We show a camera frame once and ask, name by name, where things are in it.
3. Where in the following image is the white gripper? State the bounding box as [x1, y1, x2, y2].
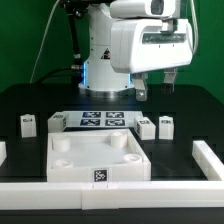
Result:
[110, 19, 193, 101]

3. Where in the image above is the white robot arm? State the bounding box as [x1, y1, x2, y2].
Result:
[79, 0, 199, 101]

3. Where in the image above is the white front fence rail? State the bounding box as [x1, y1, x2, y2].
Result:
[0, 181, 224, 210]

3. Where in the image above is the black cable bundle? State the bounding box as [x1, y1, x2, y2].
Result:
[34, 0, 88, 84]

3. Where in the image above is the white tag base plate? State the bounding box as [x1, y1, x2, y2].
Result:
[65, 111, 143, 128]

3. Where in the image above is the white left fence piece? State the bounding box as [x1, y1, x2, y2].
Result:
[0, 141, 7, 166]

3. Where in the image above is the grey thin cable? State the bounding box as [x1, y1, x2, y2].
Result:
[29, 0, 62, 84]

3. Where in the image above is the white right fence piece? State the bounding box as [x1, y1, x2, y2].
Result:
[192, 140, 224, 181]

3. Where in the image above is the white fence piece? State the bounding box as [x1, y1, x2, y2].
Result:
[192, 140, 224, 181]
[0, 141, 7, 166]

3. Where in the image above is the white square tabletop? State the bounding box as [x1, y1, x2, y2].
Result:
[46, 129, 151, 182]

